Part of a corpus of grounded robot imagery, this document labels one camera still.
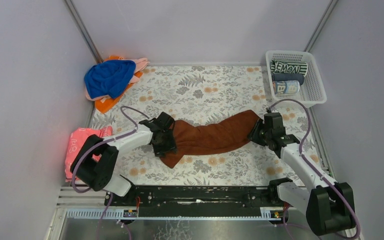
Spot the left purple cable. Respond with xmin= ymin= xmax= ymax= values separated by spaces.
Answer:
xmin=71 ymin=105 xmax=151 ymax=240

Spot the dark blue rolled towel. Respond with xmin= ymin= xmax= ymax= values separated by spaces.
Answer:
xmin=271 ymin=73 xmax=305 ymax=86

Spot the white plastic basket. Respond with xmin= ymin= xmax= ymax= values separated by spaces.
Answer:
xmin=265 ymin=50 xmax=327 ymax=108

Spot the orange blue rabbit towel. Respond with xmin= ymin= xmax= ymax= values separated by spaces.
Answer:
xmin=272 ymin=80 xmax=301 ymax=96

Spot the light pink towel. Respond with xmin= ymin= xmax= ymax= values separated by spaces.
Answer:
xmin=85 ymin=57 xmax=150 ymax=102

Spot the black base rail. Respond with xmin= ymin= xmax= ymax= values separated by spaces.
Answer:
xmin=104 ymin=185 xmax=285 ymax=218

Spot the floral table mat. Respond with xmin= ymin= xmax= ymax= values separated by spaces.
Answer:
xmin=74 ymin=65 xmax=327 ymax=187

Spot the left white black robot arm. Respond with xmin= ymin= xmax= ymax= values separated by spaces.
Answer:
xmin=70 ymin=112 xmax=177 ymax=197

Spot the purple cable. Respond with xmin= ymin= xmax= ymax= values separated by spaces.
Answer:
xmin=71 ymin=105 xmax=151 ymax=240
xmin=266 ymin=98 xmax=362 ymax=240

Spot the brown towel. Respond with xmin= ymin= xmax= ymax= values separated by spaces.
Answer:
xmin=160 ymin=110 xmax=261 ymax=169

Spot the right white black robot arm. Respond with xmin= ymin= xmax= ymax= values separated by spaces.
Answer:
xmin=248 ymin=112 xmax=361 ymax=236

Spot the pink patterned towel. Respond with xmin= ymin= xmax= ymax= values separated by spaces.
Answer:
xmin=64 ymin=125 xmax=113 ymax=182

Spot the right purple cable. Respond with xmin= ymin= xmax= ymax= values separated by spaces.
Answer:
xmin=266 ymin=98 xmax=362 ymax=240

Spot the striped lemon rolled towel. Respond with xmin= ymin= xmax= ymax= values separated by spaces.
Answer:
xmin=270 ymin=59 xmax=309 ymax=77

